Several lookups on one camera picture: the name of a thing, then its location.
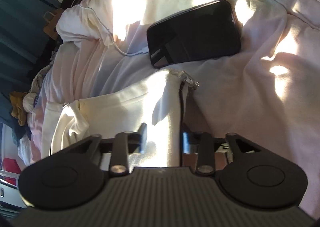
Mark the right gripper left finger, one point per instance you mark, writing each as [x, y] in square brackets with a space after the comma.
[123, 144]

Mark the cream zip-up jacket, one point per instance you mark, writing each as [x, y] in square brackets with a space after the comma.
[159, 101]

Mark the pink and blue duvet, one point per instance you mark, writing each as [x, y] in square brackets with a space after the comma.
[245, 66]

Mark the red bag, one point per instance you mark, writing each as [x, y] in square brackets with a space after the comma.
[10, 165]

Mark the mustard yellow garment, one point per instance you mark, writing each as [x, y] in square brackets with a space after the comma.
[18, 112]

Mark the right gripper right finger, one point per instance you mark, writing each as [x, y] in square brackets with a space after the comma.
[198, 152]

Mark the right teal curtain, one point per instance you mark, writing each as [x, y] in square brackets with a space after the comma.
[22, 43]

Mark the brown paper bag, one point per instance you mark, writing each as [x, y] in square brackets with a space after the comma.
[52, 18]

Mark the black smartphone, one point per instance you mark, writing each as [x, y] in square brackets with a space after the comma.
[208, 31]

